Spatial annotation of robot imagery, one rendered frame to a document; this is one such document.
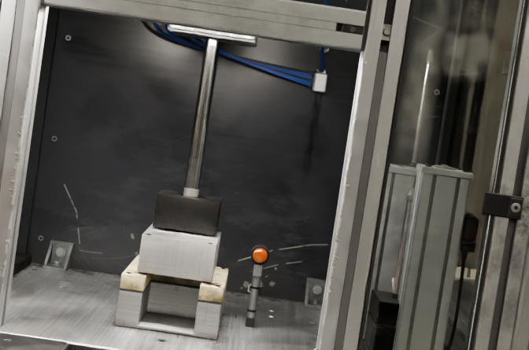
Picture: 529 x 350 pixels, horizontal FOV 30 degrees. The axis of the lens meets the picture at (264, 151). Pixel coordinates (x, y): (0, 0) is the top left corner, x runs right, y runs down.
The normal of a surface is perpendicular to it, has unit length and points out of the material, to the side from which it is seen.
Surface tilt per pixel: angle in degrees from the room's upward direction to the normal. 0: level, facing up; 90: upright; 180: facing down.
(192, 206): 90
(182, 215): 90
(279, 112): 90
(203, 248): 90
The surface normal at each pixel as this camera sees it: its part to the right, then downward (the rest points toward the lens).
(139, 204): 0.00, 0.05
